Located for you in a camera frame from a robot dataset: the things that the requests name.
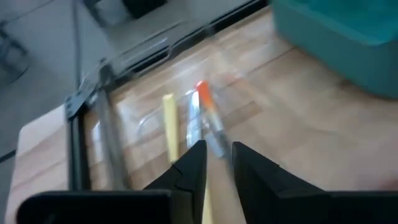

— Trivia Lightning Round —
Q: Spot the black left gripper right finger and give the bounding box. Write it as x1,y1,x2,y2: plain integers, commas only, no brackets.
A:
232,141,398,224

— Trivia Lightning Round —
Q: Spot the teal plastic bin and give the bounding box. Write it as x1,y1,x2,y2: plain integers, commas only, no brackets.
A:
269,0,398,100

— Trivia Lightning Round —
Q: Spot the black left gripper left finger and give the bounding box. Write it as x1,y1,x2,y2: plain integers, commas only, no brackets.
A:
17,139,208,224

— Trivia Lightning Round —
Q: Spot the clear plastic bin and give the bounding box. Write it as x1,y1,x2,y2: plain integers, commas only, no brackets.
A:
88,52,249,190

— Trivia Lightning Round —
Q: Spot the black aluminium table frame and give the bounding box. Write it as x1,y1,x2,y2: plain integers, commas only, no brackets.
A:
63,0,270,191

